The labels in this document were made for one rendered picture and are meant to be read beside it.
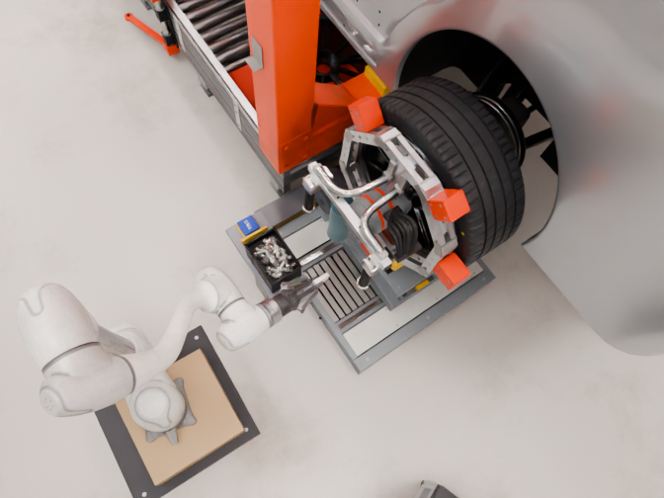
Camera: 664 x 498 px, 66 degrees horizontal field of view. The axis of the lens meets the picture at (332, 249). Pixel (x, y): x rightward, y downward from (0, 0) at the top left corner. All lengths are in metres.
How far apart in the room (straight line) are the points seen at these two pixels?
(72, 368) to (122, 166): 1.82
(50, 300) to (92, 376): 0.20
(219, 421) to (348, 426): 0.65
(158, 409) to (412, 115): 1.21
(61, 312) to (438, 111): 1.15
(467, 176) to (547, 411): 1.45
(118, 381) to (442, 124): 1.11
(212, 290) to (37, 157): 1.71
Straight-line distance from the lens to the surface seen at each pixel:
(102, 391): 1.28
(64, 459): 2.60
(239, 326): 1.63
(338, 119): 2.16
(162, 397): 1.80
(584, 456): 2.76
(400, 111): 1.63
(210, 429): 2.05
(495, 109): 1.91
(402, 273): 2.38
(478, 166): 1.59
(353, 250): 2.46
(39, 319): 1.32
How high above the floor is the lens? 2.42
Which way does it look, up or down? 68 degrees down
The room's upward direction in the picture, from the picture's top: 11 degrees clockwise
